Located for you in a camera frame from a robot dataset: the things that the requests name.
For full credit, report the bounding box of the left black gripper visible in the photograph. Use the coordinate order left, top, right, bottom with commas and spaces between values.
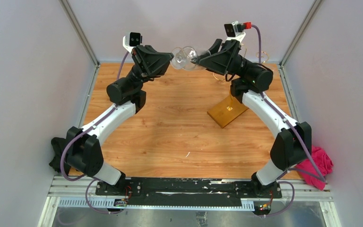
125, 46, 173, 93

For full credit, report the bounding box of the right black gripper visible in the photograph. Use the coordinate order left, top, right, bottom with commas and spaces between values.
190, 39, 254, 79

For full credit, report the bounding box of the clear wine glass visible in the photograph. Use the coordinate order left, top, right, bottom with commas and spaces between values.
170, 46, 211, 71

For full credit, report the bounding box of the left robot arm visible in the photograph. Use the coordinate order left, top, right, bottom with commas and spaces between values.
59, 45, 174, 195

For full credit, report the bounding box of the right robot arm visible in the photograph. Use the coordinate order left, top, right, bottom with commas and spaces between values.
189, 39, 311, 198

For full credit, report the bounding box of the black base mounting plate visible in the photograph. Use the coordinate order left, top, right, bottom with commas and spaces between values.
95, 177, 282, 207

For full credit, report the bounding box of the pink cloth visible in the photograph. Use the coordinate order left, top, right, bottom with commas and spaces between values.
295, 146, 334, 190

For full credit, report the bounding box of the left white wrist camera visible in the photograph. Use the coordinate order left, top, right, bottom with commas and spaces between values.
123, 32, 142, 53

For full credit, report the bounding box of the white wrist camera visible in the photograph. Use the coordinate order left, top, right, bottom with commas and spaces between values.
123, 32, 142, 53
224, 21, 247, 42

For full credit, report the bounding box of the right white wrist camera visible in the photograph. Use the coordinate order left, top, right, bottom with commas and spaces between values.
224, 21, 247, 42

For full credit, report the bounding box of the gold wire glass rack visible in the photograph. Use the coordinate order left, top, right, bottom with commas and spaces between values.
207, 42, 270, 130

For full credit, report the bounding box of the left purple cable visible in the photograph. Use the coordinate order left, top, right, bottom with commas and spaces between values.
59, 52, 130, 215

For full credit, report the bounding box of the aluminium frame rail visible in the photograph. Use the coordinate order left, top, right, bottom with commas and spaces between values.
38, 177, 342, 227

